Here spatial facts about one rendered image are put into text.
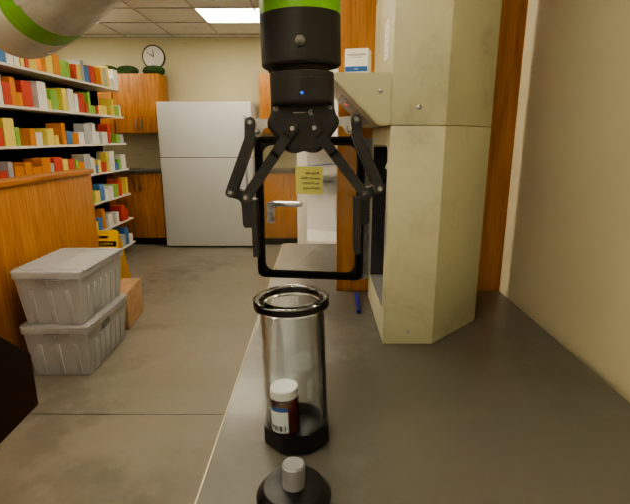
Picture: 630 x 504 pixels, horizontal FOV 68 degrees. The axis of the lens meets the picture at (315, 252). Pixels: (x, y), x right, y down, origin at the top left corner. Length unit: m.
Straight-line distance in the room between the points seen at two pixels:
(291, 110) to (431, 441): 0.52
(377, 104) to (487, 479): 0.67
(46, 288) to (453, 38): 2.57
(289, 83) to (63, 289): 2.57
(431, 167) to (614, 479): 0.60
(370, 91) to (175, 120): 5.21
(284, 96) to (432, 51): 0.50
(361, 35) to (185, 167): 4.88
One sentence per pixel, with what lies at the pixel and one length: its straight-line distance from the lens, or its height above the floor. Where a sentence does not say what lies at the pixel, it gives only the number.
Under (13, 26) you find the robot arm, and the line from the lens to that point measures 0.79.
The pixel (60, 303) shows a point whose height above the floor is 0.46.
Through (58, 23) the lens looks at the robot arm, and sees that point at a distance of 0.73.
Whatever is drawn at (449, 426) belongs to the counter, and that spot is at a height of 0.94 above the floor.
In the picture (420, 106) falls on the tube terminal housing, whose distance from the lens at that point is 0.98.
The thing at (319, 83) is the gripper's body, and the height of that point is 1.45.
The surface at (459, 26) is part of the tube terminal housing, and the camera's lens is 1.04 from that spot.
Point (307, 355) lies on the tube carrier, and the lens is 0.66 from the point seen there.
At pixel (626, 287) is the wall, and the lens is 1.05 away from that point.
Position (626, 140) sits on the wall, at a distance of 1.07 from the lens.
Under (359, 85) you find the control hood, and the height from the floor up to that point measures 1.49.
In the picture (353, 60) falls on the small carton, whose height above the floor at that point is 1.55.
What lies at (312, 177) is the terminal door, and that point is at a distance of 1.29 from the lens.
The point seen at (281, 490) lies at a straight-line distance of 0.63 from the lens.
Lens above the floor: 1.39
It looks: 14 degrees down
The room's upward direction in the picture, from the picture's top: straight up
